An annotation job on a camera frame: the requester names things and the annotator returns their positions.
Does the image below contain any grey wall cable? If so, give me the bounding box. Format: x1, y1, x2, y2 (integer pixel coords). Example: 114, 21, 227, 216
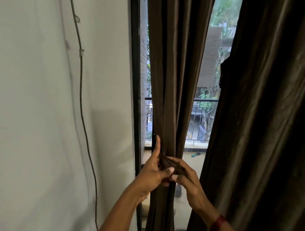
70, 0, 99, 231

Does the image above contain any person's left hand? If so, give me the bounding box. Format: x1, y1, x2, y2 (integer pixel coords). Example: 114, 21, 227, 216
134, 135, 176, 199

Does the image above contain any person's right hand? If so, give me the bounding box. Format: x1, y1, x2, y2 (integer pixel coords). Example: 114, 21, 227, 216
166, 157, 208, 211

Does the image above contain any dark brown satin curtain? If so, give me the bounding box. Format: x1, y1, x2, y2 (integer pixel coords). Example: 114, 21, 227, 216
145, 0, 215, 231
187, 0, 305, 231

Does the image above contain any red wrist thread band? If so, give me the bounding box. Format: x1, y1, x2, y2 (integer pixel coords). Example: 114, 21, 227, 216
209, 215, 226, 231

